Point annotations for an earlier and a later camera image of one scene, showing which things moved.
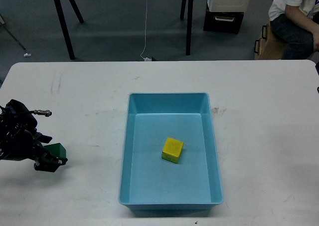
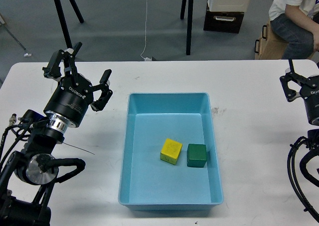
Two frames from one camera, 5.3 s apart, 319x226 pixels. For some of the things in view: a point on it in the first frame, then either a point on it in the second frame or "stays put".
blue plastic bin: x=169 y=158 stays put
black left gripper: x=18 y=133 → x=74 y=94
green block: x=57 y=149 → x=196 y=155
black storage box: x=222 y=22 stays put
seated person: x=290 y=14 stays put
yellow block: x=172 y=149 stays put
